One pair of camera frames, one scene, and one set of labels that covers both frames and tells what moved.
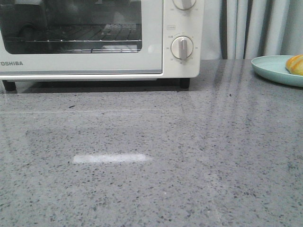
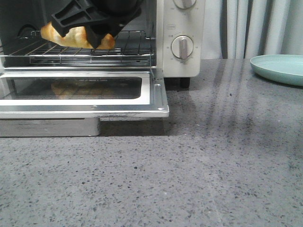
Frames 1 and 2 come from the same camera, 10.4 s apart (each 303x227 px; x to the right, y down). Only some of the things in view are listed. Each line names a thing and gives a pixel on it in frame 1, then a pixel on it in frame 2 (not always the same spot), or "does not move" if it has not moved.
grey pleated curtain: [245, 29] does not move
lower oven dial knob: [182, 47] does not move
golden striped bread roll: [294, 65] -> [75, 37]
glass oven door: [81, 37] -> [81, 94]
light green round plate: [274, 68] does not move
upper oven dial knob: [183, 4] does not move
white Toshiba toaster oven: [57, 39] does not move
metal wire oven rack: [87, 33] -> [130, 47]
